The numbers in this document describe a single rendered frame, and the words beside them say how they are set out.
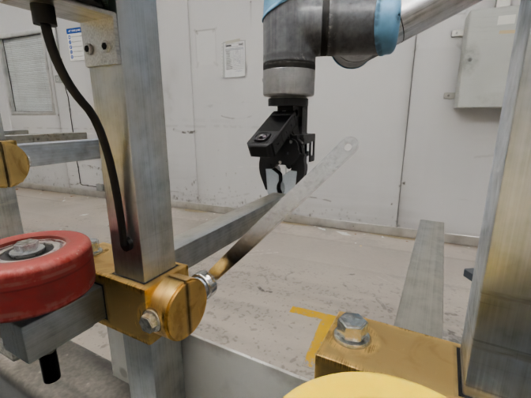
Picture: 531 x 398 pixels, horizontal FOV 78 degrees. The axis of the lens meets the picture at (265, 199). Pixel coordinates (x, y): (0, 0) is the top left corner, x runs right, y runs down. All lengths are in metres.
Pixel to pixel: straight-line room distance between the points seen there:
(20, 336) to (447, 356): 0.27
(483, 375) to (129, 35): 0.28
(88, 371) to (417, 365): 0.38
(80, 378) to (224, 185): 2.99
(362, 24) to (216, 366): 0.50
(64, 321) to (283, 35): 0.48
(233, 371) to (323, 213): 2.77
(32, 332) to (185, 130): 3.32
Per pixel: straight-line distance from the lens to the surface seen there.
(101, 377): 0.48
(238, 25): 3.30
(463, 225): 3.01
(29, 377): 0.52
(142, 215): 0.26
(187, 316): 0.29
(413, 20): 0.74
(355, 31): 0.58
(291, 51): 0.57
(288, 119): 0.56
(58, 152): 0.56
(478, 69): 2.66
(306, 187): 0.27
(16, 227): 0.50
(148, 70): 0.27
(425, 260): 0.37
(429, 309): 0.28
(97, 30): 0.27
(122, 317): 0.31
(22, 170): 0.46
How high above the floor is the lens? 1.00
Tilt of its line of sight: 14 degrees down
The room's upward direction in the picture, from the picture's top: straight up
